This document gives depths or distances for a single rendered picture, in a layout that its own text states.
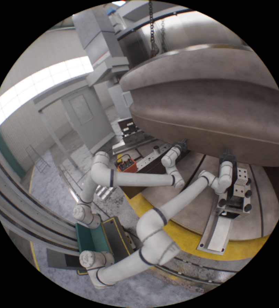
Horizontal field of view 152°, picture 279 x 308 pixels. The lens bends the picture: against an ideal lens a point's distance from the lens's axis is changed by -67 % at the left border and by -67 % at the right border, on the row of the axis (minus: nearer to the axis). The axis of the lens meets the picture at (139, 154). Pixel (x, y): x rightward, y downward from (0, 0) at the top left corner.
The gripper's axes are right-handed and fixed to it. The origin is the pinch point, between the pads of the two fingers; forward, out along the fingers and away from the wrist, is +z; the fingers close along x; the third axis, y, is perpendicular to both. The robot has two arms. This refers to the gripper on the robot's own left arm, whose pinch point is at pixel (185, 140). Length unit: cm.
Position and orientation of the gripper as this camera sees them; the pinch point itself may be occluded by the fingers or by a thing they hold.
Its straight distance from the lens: 101.9
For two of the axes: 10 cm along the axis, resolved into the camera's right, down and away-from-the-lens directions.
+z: 7.0, -5.9, 4.0
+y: -3.1, -7.5, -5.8
